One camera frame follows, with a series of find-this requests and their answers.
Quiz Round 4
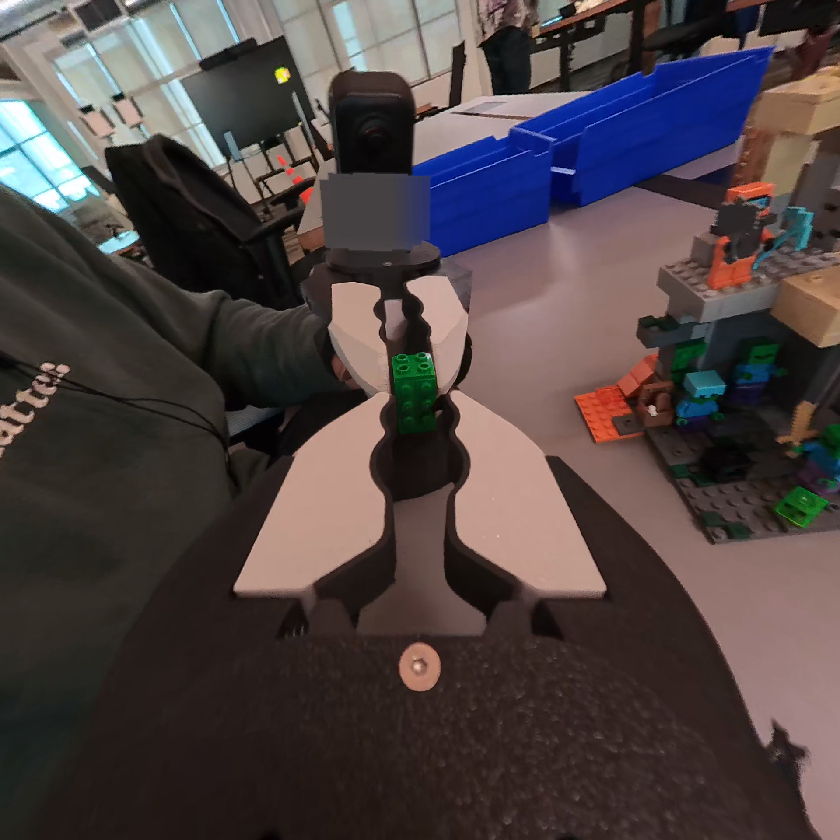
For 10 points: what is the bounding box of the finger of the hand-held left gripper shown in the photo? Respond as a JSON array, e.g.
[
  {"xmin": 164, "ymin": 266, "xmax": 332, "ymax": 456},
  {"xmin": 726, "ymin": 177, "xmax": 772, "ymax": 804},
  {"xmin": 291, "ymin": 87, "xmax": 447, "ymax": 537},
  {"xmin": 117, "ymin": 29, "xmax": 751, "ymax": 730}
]
[
  {"xmin": 327, "ymin": 282, "xmax": 396, "ymax": 400},
  {"xmin": 408, "ymin": 274, "xmax": 469, "ymax": 396}
]

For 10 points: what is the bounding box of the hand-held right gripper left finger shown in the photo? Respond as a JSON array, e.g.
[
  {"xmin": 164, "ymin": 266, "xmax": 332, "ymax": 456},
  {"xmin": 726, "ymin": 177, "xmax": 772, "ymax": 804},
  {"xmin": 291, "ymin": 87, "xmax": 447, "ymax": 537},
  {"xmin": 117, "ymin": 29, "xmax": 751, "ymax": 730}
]
[{"xmin": 233, "ymin": 392, "xmax": 400, "ymax": 599}]

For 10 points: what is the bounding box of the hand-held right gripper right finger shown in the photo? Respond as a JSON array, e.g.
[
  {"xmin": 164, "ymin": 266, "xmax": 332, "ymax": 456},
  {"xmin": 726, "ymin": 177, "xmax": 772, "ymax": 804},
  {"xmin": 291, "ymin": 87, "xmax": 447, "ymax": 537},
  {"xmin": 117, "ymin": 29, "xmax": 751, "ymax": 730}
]
[{"xmin": 445, "ymin": 391, "xmax": 608, "ymax": 599}]

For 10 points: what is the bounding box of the green brick cactus block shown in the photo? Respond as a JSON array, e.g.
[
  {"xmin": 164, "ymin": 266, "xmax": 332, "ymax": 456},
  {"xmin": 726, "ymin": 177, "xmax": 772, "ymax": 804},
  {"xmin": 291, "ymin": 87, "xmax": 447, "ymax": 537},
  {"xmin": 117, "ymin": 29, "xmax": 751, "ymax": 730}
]
[{"xmin": 392, "ymin": 351, "xmax": 439, "ymax": 434}]

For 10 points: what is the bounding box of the toy brick model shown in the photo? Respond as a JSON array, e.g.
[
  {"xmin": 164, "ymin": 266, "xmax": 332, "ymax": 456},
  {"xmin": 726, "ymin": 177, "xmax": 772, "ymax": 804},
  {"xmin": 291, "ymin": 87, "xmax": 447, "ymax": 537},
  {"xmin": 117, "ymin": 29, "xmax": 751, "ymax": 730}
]
[{"xmin": 574, "ymin": 66, "xmax": 840, "ymax": 546}]

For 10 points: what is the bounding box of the person's left forearm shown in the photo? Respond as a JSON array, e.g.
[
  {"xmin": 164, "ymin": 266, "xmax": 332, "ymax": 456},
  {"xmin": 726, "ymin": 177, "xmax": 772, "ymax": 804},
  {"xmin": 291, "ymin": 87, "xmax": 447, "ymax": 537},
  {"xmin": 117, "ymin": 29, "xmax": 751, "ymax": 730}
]
[{"xmin": 190, "ymin": 289, "xmax": 332, "ymax": 411}]

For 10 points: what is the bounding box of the grey desk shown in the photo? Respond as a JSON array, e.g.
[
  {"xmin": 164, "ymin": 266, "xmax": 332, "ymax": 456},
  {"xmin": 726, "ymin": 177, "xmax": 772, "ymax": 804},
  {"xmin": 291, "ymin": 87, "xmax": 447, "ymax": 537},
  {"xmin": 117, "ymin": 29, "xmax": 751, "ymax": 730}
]
[{"xmin": 295, "ymin": 92, "xmax": 840, "ymax": 840}]

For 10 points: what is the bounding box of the person's left hand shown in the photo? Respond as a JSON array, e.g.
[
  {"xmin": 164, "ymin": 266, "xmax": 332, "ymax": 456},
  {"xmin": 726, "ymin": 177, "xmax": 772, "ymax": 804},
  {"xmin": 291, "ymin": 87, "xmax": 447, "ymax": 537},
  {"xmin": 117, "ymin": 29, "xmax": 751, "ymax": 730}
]
[{"xmin": 318, "ymin": 315, "xmax": 370, "ymax": 396}]

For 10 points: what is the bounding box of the black monitor screen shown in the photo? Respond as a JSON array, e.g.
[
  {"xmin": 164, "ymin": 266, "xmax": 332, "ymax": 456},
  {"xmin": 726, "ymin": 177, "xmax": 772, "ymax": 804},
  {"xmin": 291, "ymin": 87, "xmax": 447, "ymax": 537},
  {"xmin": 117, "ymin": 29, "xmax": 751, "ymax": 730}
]
[{"xmin": 180, "ymin": 36, "xmax": 309, "ymax": 153}]

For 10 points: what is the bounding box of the black office chair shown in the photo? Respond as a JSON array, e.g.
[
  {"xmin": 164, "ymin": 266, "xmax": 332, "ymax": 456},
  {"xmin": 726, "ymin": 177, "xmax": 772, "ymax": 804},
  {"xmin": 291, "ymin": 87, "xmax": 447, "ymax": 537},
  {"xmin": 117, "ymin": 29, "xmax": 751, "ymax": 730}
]
[{"xmin": 105, "ymin": 134, "xmax": 309, "ymax": 309}]

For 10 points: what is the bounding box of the wooden background table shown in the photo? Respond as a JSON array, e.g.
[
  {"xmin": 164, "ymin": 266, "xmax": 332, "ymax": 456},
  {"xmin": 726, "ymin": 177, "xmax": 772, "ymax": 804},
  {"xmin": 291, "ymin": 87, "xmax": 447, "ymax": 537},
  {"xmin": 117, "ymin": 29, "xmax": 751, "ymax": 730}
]
[{"xmin": 532, "ymin": 0, "xmax": 775, "ymax": 73}]

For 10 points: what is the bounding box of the thin black cable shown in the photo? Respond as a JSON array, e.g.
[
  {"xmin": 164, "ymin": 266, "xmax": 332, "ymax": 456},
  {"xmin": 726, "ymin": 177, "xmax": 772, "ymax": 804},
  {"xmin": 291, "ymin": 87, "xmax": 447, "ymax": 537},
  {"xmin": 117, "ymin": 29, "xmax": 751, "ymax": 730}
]
[{"xmin": 0, "ymin": 354, "xmax": 232, "ymax": 455}]

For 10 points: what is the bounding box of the black desk cable cover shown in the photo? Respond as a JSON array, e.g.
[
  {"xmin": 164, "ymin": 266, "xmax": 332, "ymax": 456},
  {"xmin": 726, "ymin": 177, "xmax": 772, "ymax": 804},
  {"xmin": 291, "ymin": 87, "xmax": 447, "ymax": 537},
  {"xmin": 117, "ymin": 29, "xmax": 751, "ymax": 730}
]
[{"xmin": 630, "ymin": 172, "xmax": 731, "ymax": 212}]

